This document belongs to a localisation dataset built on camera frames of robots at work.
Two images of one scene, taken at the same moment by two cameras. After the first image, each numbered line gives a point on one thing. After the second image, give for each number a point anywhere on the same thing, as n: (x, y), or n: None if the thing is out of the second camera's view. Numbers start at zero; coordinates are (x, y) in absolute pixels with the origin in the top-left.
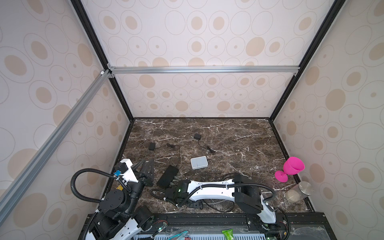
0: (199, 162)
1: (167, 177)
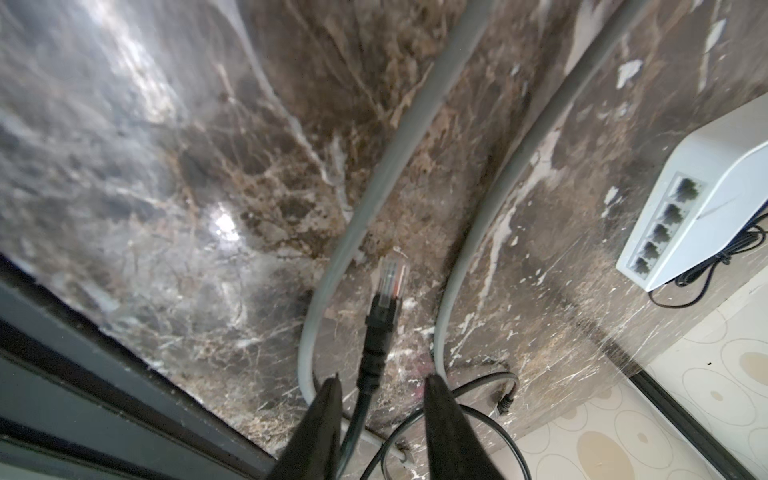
0: (710, 192)
1: None
